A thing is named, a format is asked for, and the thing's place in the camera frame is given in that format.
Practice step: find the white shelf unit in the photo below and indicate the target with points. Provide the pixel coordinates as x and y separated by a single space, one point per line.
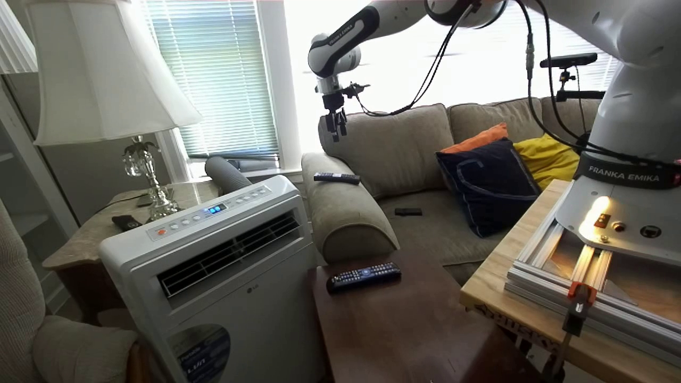
22 184

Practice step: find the orange cushion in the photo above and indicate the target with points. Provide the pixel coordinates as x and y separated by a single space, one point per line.
483 139

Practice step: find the black remote with blue button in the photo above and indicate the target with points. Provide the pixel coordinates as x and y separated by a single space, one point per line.
363 277

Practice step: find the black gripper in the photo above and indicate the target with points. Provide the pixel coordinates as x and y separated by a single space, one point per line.
333 100

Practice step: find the small white lamp shade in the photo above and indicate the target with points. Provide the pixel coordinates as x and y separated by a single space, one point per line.
14 44

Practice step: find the large white lamp shade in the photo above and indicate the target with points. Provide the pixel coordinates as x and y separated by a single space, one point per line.
99 71

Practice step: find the black camera on tripod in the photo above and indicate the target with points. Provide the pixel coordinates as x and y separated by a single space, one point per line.
568 61

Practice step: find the small black object on sofa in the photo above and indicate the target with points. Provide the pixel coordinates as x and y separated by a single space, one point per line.
410 212

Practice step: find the white window blind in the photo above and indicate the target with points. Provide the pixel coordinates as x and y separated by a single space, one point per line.
213 71

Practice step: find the yellow cushion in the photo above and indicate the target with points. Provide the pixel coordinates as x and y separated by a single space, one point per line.
550 160

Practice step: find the glass and brass lamp base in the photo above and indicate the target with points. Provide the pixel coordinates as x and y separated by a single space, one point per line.
145 167

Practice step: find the white portable air conditioner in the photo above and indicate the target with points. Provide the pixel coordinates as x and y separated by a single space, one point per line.
248 311

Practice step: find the aluminium profile base frame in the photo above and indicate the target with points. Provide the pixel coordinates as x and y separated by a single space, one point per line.
540 283

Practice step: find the navy blue cushion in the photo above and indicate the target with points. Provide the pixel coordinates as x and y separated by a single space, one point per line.
486 188

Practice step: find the small dark flat device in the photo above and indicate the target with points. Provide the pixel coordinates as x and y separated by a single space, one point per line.
126 223

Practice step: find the wooden side table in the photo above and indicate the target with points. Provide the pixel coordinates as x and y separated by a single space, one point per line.
87 241

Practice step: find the orange and black clamp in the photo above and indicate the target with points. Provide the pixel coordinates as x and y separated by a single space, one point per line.
580 293

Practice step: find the beige fabric couch cushion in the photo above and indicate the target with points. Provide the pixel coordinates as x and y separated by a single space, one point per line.
397 157

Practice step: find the plywood robot stand top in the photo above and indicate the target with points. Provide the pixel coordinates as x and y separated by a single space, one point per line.
496 277

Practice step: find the beige armchair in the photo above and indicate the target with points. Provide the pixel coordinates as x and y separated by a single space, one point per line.
71 347

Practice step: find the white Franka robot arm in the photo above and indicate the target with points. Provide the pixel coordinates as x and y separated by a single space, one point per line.
639 128

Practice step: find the grey remote control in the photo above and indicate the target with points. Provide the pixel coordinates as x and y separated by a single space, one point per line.
337 178

